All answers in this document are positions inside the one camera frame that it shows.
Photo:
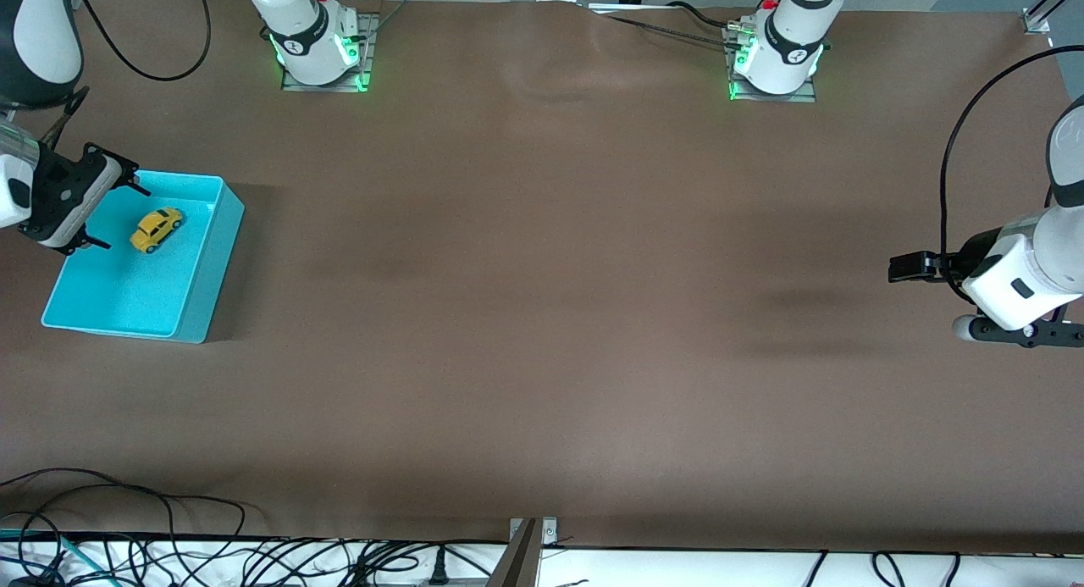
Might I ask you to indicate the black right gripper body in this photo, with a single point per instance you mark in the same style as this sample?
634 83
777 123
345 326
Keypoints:
58 194

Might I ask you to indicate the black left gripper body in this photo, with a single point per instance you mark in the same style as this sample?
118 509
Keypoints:
967 262

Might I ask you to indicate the yellow beetle toy car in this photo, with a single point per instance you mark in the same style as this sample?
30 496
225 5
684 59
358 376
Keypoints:
157 229

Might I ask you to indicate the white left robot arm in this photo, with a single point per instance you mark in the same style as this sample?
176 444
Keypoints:
792 36

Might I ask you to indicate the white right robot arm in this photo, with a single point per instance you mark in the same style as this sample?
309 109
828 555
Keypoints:
47 28

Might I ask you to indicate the turquoise plastic bin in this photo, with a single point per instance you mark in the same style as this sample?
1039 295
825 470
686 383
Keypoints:
127 299

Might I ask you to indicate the aluminium profile bar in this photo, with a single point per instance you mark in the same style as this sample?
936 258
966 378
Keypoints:
1035 21

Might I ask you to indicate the brown table cover sheet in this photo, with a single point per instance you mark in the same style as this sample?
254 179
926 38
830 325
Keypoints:
542 316

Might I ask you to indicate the black power plug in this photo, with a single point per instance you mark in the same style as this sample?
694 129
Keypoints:
438 566

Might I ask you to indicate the dark diagonal pole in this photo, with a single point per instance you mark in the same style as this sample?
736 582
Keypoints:
518 562

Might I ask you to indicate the grey metal bracket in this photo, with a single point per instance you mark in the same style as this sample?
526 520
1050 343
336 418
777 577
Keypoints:
549 529

